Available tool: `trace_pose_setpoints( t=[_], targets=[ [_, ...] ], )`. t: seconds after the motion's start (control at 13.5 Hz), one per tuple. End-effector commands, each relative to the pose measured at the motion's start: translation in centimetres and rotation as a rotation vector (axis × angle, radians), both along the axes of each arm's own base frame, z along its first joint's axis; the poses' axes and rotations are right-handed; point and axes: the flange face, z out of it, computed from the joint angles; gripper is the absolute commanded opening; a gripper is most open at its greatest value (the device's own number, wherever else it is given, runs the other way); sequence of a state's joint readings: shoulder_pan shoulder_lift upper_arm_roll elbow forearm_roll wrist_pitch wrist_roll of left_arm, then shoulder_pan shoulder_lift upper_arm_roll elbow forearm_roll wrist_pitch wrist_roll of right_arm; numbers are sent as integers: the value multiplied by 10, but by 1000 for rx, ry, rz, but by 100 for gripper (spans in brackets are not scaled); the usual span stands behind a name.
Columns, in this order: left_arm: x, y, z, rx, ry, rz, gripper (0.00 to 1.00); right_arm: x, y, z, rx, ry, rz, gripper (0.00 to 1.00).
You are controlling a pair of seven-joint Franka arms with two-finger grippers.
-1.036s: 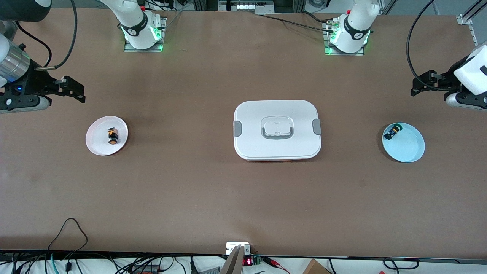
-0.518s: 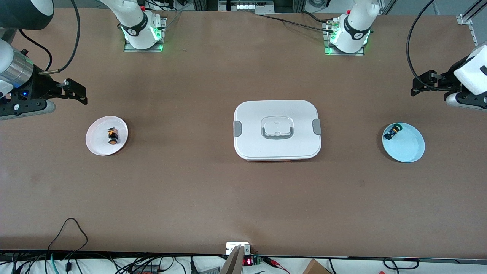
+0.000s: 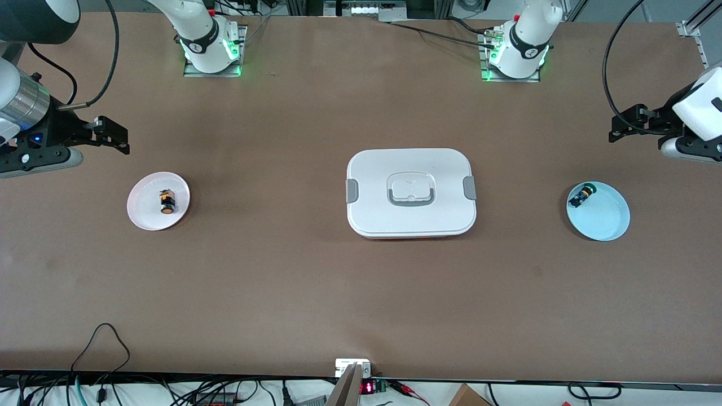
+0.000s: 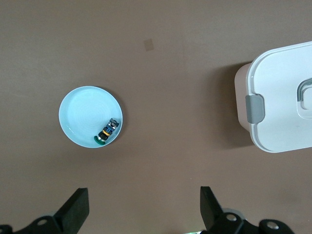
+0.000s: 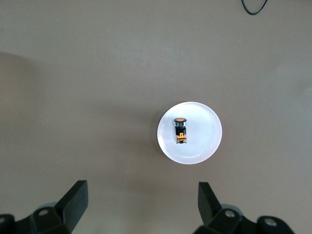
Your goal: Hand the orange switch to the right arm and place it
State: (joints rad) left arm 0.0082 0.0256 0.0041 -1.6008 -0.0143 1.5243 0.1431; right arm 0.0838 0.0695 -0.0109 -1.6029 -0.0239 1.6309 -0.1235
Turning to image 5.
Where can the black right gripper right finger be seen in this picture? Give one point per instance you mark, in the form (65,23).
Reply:
(207,202)

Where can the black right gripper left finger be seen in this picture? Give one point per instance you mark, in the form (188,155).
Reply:
(73,204)

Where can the pink round plate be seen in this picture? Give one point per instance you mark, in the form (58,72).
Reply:
(204,136)

